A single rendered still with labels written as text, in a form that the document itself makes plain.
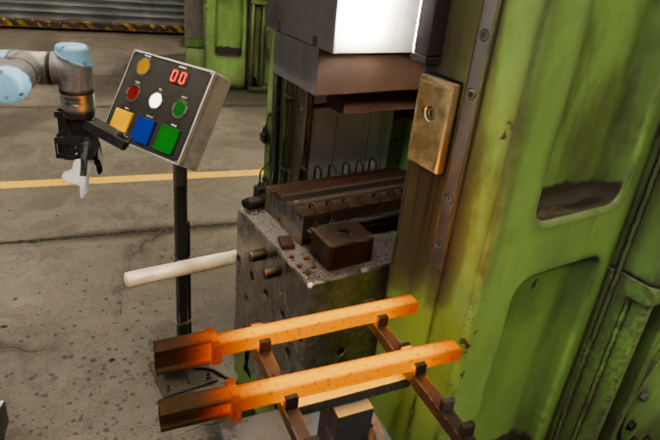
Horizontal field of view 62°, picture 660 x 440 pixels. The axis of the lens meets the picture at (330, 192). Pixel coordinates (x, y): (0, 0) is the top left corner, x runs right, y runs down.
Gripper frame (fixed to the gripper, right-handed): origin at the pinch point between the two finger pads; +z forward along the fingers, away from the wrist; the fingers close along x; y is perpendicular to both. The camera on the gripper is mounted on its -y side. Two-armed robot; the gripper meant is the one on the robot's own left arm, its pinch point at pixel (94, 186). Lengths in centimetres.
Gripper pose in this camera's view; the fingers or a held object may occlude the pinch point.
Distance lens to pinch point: 151.5
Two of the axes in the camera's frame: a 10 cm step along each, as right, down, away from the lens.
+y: -9.9, -0.5, -1.3
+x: 1.0, 4.3, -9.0
